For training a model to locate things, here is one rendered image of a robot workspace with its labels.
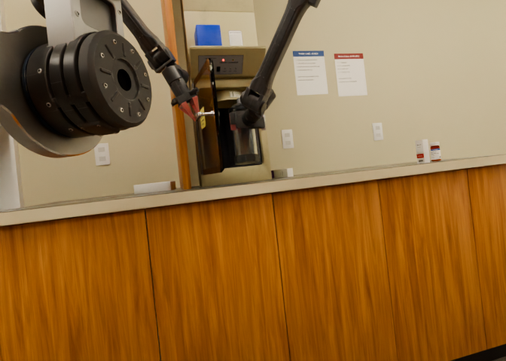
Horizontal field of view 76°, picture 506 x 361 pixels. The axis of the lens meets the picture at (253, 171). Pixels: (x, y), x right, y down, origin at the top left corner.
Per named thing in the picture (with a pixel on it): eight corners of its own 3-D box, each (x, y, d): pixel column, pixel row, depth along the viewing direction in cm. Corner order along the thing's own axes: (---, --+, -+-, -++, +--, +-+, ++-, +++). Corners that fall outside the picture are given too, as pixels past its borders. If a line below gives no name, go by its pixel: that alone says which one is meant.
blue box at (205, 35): (196, 55, 141) (193, 35, 141) (218, 55, 143) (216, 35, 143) (198, 46, 131) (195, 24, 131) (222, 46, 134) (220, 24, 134)
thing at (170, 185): (141, 192, 153) (141, 184, 153) (175, 189, 154) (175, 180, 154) (134, 194, 141) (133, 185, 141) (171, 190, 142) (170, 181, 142)
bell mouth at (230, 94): (208, 108, 161) (207, 98, 161) (243, 107, 166) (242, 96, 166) (213, 100, 144) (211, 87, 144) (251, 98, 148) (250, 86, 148)
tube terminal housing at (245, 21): (196, 186, 164) (181, 35, 165) (257, 179, 173) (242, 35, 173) (201, 187, 140) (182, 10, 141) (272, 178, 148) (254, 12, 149)
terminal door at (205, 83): (204, 175, 139) (194, 82, 139) (223, 172, 111) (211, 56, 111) (202, 175, 139) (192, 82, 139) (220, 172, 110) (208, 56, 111)
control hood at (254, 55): (190, 79, 141) (187, 56, 141) (261, 77, 149) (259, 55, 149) (191, 70, 129) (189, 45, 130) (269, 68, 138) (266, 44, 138)
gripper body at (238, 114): (233, 112, 125) (238, 106, 118) (259, 111, 128) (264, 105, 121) (236, 129, 124) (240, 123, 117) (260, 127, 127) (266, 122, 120)
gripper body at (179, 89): (172, 108, 119) (162, 90, 118) (196, 96, 122) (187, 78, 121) (175, 103, 113) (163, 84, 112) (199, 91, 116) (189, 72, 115)
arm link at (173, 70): (157, 70, 114) (170, 62, 112) (165, 71, 120) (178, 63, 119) (167, 88, 114) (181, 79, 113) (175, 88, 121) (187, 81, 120)
